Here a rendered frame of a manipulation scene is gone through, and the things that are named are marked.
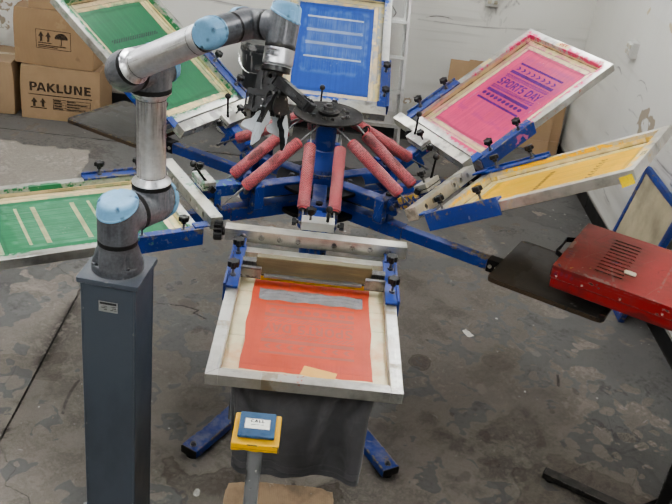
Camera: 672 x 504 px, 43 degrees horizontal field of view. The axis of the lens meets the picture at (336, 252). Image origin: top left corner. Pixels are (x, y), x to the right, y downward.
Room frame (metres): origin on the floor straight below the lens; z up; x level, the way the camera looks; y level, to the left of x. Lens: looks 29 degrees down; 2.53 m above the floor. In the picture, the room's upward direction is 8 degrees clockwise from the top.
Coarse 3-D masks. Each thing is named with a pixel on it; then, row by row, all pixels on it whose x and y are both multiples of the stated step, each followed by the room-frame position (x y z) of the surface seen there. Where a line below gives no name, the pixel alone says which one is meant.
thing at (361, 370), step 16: (320, 288) 2.61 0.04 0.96; (336, 288) 2.62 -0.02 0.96; (368, 304) 2.54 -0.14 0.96; (368, 320) 2.44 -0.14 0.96; (368, 336) 2.35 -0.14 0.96; (368, 352) 2.26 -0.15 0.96; (320, 368) 2.14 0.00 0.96; (336, 368) 2.15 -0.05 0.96; (352, 368) 2.16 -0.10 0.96; (368, 368) 2.17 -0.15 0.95
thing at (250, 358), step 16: (256, 288) 2.55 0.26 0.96; (272, 288) 2.57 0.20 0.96; (288, 288) 2.58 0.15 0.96; (304, 288) 2.59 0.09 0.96; (256, 304) 2.45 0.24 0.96; (304, 304) 2.49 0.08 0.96; (256, 320) 2.35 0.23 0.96; (256, 336) 2.26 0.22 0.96; (256, 352) 2.18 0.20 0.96; (256, 368) 2.09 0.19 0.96; (272, 368) 2.11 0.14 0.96; (288, 368) 2.12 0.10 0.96
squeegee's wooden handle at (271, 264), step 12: (264, 264) 2.59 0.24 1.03; (276, 264) 2.60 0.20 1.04; (288, 264) 2.60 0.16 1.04; (300, 264) 2.60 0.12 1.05; (312, 264) 2.60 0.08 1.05; (324, 264) 2.60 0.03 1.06; (336, 264) 2.61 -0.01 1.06; (348, 264) 2.62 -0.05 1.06; (360, 264) 2.63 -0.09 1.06; (300, 276) 2.60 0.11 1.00; (312, 276) 2.60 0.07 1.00; (324, 276) 2.60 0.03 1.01; (336, 276) 2.61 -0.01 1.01; (348, 276) 2.61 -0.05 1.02; (360, 276) 2.61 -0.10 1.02
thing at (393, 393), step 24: (384, 312) 2.49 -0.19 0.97; (216, 336) 2.18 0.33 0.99; (216, 360) 2.06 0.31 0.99; (216, 384) 1.99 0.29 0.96; (240, 384) 2.00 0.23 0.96; (264, 384) 2.00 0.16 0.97; (288, 384) 2.00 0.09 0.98; (312, 384) 2.01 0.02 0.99; (336, 384) 2.02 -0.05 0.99; (360, 384) 2.04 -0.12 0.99
